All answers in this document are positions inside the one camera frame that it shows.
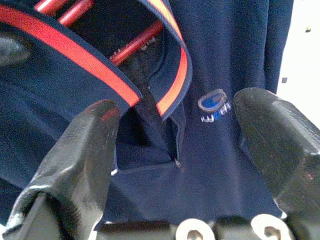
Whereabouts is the navy polo shirt orange-striped collar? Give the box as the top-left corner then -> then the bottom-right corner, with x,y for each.
0,0 -> 295,226

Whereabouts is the red plastic hanger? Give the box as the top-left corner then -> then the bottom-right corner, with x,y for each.
33,0 -> 165,67

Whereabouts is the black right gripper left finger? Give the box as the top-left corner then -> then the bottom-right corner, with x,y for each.
2,99 -> 121,240

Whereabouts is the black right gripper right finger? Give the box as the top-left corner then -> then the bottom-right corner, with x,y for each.
233,86 -> 320,240

